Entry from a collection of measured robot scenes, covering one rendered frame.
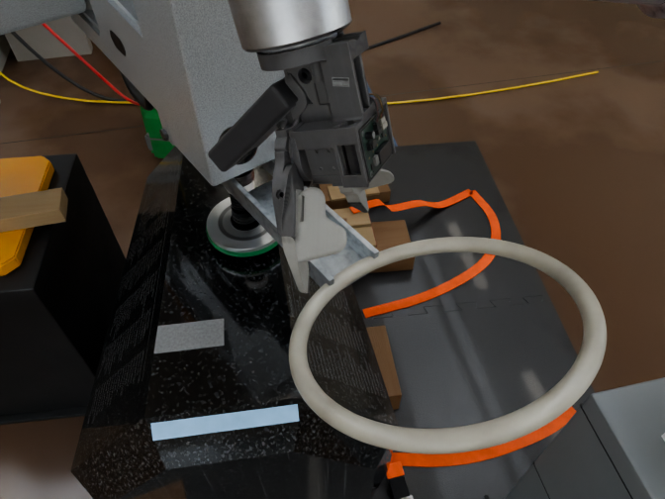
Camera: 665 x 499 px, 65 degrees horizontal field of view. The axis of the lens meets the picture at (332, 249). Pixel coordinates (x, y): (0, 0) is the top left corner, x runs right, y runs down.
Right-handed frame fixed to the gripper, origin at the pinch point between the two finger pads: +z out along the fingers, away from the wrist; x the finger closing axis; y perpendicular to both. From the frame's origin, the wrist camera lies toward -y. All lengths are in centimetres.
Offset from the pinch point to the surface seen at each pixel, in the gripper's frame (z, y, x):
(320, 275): 26.6, -23.7, 30.3
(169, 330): 43, -68, 26
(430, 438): 27.8, 6.2, 0.8
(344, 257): 29, -23, 39
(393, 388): 115, -43, 82
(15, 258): 29, -123, 31
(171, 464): 60, -56, 4
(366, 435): 28.4, -2.1, -0.4
